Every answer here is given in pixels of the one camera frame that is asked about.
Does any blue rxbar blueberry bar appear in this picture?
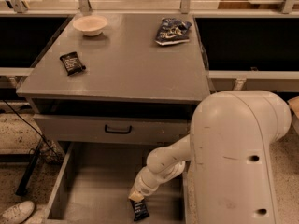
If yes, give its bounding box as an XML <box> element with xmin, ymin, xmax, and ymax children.
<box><xmin>130</xmin><ymin>200</ymin><xmax>150</xmax><ymax>222</ymax></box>

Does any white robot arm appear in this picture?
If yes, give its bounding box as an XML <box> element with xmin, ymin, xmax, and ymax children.
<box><xmin>129</xmin><ymin>91</ymin><xmax>292</xmax><ymax>224</ymax></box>

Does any blue chip bag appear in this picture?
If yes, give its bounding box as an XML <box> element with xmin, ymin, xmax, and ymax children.
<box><xmin>155</xmin><ymin>18</ymin><xmax>192</xmax><ymax>46</ymax></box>

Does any black table leg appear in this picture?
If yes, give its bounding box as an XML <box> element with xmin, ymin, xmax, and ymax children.
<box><xmin>15</xmin><ymin>142</ymin><xmax>42</xmax><ymax>196</ymax></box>

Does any grey drawer cabinet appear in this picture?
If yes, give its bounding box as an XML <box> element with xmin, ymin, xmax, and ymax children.
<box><xmin>16</xmin><ymin>12</ymin><xmax>213</xmax><ymax>224</ymax></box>

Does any black cable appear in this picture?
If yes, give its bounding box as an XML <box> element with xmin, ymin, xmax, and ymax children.
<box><xmin>1</xmin><ymin>99</ymin><xmax>64</xmax><ymax>161</ymax></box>

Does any grey open middle drawer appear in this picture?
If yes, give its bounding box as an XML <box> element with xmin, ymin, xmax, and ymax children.
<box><xmin>45</xmin><ymin>143</ymin><xmax>185</xmax><ymax>224</ymax></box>

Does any black drawer handle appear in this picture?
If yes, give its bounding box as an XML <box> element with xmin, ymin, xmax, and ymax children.
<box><xmin>104</xmin><ymin>124</ymin><xmax>133</xmax><ymax>135</ymax></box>

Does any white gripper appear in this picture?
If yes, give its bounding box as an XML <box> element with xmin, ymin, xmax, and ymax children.
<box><xmin>129</xmin><ymin>167</ymin><xmax>160</xmax><ymax>203</ymax></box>

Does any black snack bar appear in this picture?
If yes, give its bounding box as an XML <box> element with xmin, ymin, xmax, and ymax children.
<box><xmin>60</xmin><ymin>51</ymin><xmax>86</xmax><ymax>76</ymax></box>

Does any white shoe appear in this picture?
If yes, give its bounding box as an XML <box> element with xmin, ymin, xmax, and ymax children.
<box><xmin>0</xmin><ymin>201</ymin><xmax>35</xmax><ymax>224</ymax></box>

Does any white bowl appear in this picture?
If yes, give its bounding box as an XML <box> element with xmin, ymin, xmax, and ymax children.
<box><xmin>73</xmin><ymin>15</ymin><xmax>108</xmax><ymax>36</ymax></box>

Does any grey top drawer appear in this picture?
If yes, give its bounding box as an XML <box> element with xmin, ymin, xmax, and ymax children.
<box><xmin>34</xmin><ymin>114</ymin><xmax>190</xmax><ymax>145</ymax></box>

